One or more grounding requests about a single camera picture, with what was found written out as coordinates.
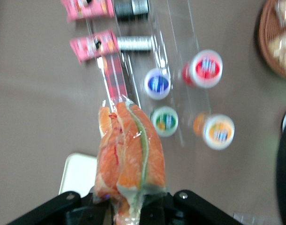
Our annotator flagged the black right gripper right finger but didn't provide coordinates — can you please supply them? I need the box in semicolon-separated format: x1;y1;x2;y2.
140;189;242;225

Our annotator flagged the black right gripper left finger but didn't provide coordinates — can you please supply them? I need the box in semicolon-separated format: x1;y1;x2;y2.
7;190;111;225

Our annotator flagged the plastic sandwich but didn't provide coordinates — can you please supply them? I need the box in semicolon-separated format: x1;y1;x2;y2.
93;94;169;225

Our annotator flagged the cream rectangular tray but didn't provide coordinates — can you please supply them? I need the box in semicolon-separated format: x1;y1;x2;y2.
58;152;98;198

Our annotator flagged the orange gum bottle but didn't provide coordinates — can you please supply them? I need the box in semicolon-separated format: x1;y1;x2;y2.
192;112;236;151

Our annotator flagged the green gum bottle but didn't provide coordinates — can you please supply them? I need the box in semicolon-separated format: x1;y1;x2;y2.
150;105;180;138

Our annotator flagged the blue gum bottle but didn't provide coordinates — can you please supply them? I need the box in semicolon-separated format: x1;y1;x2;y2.
143;67;172;101

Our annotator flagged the red gum bottle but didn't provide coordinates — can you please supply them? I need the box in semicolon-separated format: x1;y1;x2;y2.
182;49;224;89

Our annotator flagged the red tartan shortbread box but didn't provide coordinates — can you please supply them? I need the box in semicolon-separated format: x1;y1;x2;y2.
101;53;128;104

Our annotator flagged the pink cartoon snack packet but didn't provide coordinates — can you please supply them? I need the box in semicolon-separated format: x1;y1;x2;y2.
69;29;120;64
60;0;116;23

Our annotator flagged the clear acrylic stepped shelf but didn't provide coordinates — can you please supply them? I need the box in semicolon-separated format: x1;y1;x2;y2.
85;0;213;148

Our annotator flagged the small black box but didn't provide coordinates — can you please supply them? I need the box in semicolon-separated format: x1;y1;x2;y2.
117;35;153;52
113;0;151;21

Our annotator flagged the brown wicker basket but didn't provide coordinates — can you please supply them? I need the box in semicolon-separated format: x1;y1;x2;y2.
258;0;286;82

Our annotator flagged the clear bag of beige snacks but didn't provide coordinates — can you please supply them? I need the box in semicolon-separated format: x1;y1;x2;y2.
268;30;286;76
275;0;286;27

